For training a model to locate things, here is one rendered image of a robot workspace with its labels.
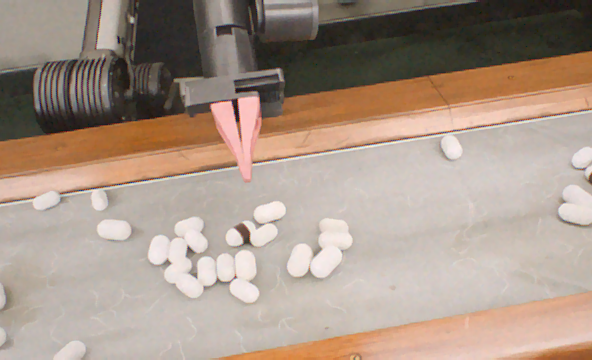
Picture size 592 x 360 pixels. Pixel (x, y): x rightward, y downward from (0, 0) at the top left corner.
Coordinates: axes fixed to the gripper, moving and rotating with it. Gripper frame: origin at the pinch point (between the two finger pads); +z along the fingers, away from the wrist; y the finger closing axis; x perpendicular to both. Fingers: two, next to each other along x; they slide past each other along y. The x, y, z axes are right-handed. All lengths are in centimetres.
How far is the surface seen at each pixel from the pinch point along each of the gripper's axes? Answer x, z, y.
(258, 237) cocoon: 4.3, 5.9, 0.2
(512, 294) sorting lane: -2.0, 15.9, 22.6
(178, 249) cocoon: 4.3, 5.8, -8.2
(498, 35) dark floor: 183, -95, 118
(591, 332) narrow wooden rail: -8.4, 19.8, 25.7
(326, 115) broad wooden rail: 16.5, -10.5, 11.3
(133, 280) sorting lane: 4.6, 8.2, -13.1
